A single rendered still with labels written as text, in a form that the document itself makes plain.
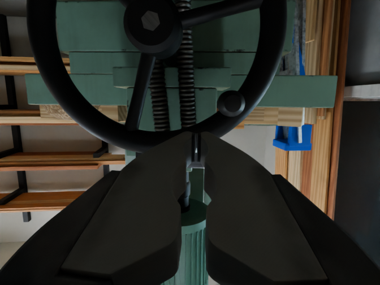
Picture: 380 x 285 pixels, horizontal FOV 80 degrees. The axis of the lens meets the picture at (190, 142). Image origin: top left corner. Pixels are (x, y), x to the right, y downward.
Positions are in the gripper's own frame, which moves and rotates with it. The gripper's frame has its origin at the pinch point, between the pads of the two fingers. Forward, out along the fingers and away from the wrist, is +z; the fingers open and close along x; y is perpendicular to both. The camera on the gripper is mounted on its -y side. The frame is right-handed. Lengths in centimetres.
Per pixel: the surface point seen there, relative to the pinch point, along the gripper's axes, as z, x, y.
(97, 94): 31.9, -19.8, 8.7
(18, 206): 155, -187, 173
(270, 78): 15.0, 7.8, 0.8
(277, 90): 32.3, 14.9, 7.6
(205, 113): 22.0, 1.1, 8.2
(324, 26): 161, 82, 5
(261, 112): 45, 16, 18
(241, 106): 8.6, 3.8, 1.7
